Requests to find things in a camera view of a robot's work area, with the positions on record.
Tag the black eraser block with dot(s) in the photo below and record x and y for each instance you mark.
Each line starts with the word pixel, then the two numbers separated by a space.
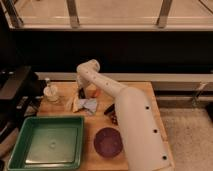
pixel 81 93

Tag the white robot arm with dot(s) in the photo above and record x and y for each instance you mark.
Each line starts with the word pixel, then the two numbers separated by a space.
pixel 143 145

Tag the blue grey cloth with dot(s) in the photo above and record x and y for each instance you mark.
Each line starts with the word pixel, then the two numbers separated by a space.
pixel 90 105

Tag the bunch of dark grapes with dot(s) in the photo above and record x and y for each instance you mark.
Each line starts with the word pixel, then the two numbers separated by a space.
pixel 114 118

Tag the purple bowl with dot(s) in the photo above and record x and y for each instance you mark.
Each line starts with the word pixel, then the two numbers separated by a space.
pixel 107 142

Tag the wooden board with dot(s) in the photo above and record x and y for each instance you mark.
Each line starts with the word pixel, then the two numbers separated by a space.
pixel 91 161

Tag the black equipment on left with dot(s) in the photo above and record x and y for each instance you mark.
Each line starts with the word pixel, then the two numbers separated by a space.
pixel 17 90

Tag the green plastic tray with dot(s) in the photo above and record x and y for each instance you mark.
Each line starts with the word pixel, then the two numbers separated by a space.
pixel 48 144

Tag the black handled tool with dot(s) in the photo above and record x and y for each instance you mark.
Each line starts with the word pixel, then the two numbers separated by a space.
pixel 110 109

